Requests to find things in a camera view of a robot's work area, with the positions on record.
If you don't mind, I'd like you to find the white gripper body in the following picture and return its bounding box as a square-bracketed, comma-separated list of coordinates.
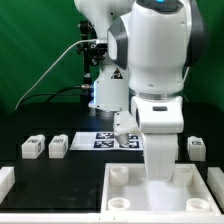
[131, 96, 184, 181]

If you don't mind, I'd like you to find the white square table top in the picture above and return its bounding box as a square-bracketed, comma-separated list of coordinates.
[101, 163, 221, 215]

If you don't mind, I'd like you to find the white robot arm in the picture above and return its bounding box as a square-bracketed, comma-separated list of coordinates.
[74, 0, 206, 181]

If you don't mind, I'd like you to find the white sheet with tags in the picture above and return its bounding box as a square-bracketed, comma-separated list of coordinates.
[70, 132, 142, 151]

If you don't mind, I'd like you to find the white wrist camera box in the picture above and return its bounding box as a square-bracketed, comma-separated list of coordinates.
[113, 111, 140, 145]

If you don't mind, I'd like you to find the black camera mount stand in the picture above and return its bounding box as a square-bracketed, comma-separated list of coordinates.
[77, 21, 107, 90]

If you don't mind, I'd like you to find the grey camera cable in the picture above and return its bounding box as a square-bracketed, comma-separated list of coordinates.
[14, 39, 98, 111]

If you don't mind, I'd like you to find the black base cable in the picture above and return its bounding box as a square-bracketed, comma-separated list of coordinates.
[19, 84, 95, 105]

